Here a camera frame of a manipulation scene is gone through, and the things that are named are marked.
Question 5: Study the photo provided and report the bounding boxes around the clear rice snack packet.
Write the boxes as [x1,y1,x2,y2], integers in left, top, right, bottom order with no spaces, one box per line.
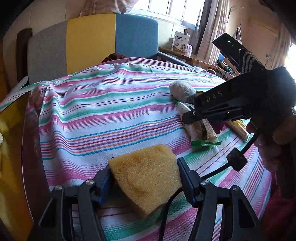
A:
[174,100,221,149]

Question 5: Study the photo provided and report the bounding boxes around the beige sock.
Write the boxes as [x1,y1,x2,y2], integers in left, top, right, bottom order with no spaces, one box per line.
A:
[169,80,196,104]

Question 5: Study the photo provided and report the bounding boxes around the yellow Weidan snack packet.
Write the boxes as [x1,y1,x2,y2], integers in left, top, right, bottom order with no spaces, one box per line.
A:
[226,120,249,142]

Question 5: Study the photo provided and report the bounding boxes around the gold metal tin box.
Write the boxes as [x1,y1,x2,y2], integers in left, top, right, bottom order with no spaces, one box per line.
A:
[1,92,50,240]

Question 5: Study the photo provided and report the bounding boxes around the person's right hand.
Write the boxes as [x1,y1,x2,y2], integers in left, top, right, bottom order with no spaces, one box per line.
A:
[254,115,295,172]

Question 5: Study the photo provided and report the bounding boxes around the wooden desk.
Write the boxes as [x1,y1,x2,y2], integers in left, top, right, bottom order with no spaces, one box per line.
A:
[159,47,235,80]

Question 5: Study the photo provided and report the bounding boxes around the pink jar on desk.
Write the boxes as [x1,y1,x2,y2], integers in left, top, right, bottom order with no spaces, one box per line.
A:
[185,44,193,56]

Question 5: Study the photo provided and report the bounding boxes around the striped pink green tablecloth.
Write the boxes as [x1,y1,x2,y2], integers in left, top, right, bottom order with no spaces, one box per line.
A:
[1,58,271,240]

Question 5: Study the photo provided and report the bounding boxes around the white appliance box on desk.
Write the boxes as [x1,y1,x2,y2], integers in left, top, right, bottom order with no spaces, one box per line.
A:
[171,31,190,52]

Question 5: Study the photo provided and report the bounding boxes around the dark red garment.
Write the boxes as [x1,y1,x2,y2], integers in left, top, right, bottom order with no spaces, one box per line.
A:
[261,186,296,241]

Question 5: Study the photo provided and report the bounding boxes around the dark red cloth on chair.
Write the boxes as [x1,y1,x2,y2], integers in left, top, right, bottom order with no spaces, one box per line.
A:
[101,53,127,63]

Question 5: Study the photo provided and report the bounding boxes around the grey yellow blue chair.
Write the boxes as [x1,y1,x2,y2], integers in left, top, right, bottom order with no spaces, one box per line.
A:
[16,13,193,88]

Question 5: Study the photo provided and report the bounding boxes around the black cable with ferrite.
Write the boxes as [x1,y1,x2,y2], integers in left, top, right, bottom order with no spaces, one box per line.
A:
[157,131,261,241]

